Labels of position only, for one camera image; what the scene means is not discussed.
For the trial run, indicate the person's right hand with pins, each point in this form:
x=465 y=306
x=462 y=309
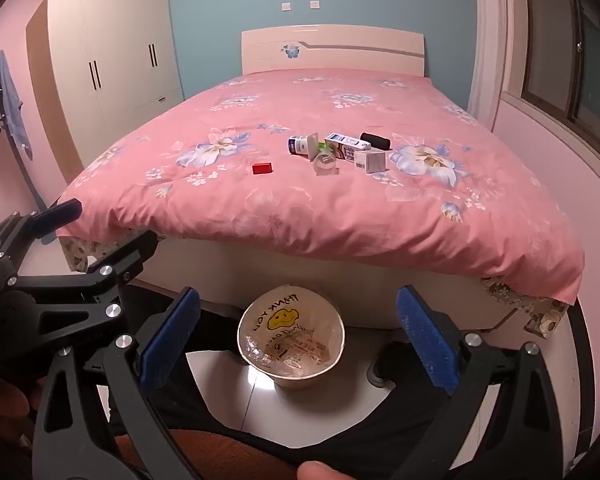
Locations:
x=319 y=472

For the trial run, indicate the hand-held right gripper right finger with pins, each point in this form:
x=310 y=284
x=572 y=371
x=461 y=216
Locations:
x=426 y=342

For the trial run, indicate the white and blue tube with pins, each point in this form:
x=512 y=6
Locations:
x=300 y=146

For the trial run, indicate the dark framed window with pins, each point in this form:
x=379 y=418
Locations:
x=570 y=50

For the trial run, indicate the pink floral blanket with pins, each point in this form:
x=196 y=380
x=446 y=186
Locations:
x=305 y=200

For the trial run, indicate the person's left hand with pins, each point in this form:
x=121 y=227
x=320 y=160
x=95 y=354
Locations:
x=2 y=410

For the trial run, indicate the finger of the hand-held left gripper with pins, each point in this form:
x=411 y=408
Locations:
x=122 y=255
x=55 y=212

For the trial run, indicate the clear plastic cup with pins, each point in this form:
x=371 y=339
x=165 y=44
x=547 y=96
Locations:
x=326 y=165

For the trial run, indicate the white fluted window trim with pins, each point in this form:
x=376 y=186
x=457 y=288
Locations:
x=495 y=45

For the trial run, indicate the white wardrobe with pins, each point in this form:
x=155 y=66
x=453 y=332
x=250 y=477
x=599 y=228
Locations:
x=120 y=60

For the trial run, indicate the small white box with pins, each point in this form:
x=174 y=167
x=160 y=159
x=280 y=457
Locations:
x=371 y=161

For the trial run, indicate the person's brown sweater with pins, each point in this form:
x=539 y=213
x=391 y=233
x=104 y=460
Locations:
x=220 y=455

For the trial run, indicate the black cylinder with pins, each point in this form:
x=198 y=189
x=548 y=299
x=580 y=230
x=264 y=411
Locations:
x=376 y=141

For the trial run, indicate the blue towel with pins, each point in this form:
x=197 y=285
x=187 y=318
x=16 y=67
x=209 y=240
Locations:
x=12 y=105

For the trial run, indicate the blue and white carton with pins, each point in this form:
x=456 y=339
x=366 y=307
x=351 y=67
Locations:
x=345 y=147

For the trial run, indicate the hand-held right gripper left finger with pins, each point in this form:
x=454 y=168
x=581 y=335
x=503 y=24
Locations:
x=169 y=342

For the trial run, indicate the person's black pants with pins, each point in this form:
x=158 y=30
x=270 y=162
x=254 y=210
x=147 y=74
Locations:
x=390 y=425

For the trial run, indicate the red block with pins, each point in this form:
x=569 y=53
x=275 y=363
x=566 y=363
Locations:
x=262 y=168

